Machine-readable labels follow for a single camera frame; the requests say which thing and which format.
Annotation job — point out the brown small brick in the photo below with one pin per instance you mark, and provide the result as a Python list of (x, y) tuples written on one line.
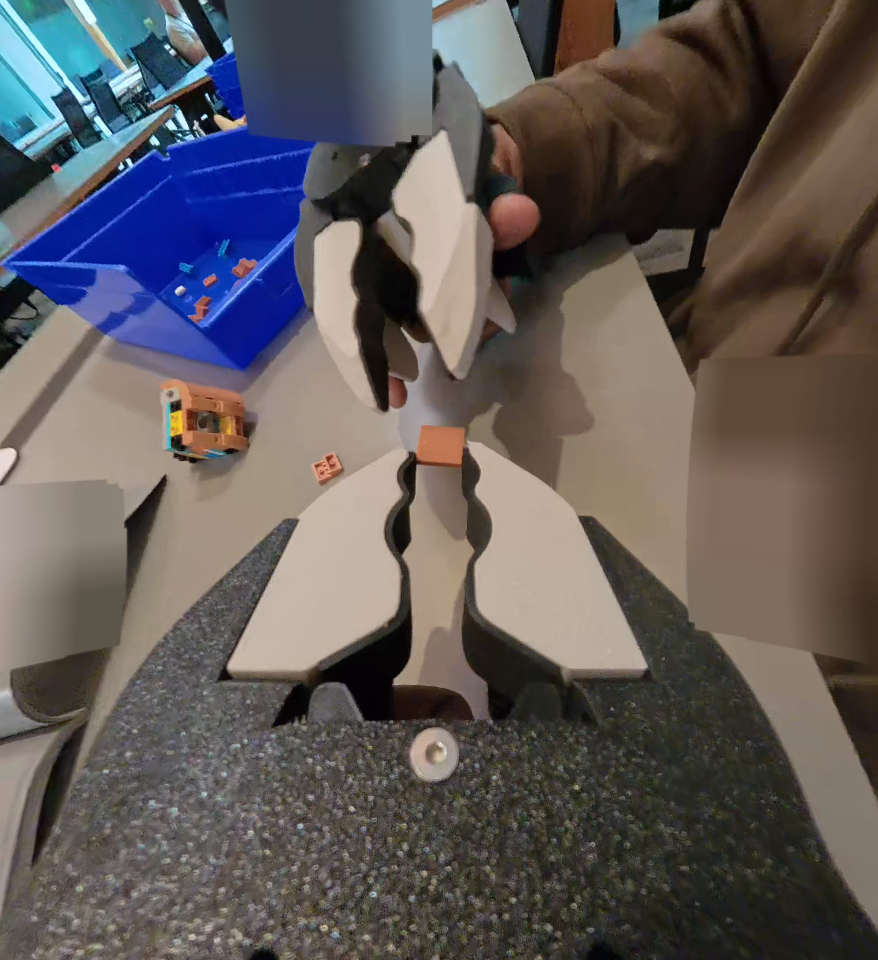
[(200, 309), (243, 268)]

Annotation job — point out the brown toy brick model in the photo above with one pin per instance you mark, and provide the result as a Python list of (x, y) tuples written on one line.
[(206, 420)]

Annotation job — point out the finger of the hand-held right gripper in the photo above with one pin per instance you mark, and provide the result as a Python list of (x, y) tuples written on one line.
[(334, 292), (446, 247)]

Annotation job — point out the black office chair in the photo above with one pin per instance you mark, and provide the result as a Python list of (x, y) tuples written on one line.
[(161, 64), (99, 97), (75, 120)]

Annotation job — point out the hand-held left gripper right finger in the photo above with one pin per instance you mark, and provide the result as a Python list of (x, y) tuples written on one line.
[(551, 585)]

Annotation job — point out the wooden support post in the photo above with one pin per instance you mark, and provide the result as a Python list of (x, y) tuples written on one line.
[(585, 34)]

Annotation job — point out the blue plastic bin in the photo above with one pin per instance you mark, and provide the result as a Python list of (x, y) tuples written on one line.
[(108, 285), (227, 86)]

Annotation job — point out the person's right hand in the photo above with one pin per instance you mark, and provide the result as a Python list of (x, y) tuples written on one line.
[(514, 221)]

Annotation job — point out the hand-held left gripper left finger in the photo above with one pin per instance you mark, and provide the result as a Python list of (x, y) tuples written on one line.
[(326, 585)]

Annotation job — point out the grey desk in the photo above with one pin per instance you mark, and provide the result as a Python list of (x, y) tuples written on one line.
[(289, 420)]

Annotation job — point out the person's brown jacket torso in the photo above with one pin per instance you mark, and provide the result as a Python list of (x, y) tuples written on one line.
[(844, 225)]

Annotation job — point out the person's right forearm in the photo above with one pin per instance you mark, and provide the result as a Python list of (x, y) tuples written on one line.
[(634, 112)]

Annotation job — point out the wood-edged office desk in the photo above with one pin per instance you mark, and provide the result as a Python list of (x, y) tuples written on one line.
[(71, 187)]

